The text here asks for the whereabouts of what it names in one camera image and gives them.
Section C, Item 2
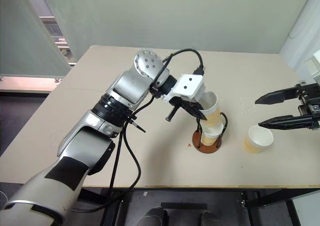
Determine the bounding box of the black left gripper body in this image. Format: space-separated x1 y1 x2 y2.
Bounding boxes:
169 96 203 111

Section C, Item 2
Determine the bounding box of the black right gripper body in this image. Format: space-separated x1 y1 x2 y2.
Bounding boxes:
293 80 320 131

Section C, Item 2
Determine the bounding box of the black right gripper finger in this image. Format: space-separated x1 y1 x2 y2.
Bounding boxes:
257 114 314 131
254 85 301 105

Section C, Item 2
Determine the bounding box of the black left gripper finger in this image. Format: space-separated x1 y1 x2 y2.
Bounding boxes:
165 104 182 123
183 103 209 122

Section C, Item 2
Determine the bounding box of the brown white paper cup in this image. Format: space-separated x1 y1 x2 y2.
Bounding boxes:
200 124 224 146
243 125 274 155
198 91 224 130

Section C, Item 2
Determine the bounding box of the white box device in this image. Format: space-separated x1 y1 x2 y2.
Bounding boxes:
304 49 320 84

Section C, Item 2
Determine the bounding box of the white slanted panel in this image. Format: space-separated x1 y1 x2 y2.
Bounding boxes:
289 0 320 39

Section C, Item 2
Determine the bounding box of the dark rounded shape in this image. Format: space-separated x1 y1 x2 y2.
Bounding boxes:
199 210 221 226
138 206 169 226

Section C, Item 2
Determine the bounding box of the frosted glass partition panel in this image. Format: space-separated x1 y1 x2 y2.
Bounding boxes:
0 0 73 78

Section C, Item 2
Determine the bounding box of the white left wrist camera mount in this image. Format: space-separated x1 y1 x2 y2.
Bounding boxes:
161 73 207 104

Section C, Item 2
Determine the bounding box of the wire cup holder wooden base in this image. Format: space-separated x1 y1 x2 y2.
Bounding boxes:
191 112 229 155

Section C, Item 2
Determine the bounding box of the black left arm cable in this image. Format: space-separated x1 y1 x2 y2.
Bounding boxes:
71 48 206 213

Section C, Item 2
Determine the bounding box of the black metal table frame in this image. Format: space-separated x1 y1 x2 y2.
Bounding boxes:
76 185 320 226

